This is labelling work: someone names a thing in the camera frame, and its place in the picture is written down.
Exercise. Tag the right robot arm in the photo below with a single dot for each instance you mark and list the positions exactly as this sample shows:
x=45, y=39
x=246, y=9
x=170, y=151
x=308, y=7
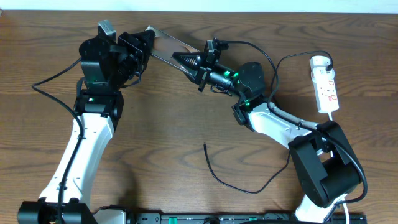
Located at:
x=325, y=163

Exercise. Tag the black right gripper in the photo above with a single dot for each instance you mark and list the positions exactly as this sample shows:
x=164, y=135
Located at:
x=198, y=61

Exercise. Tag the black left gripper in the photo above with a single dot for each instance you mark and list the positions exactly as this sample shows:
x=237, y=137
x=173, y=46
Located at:
x=134, y=47

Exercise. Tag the black mounting rail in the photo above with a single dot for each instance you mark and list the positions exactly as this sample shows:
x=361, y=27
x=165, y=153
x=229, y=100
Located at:
x=156, y=218

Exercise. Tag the white USB charger adapter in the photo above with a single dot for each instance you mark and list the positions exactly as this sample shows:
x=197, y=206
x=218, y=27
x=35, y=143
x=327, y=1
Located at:
x=321, y=66

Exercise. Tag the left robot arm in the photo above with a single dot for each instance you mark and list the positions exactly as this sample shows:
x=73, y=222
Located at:
x=108, y=61

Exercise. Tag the white power strip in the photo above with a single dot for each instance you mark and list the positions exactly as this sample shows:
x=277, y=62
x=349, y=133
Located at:
x=325, y=90

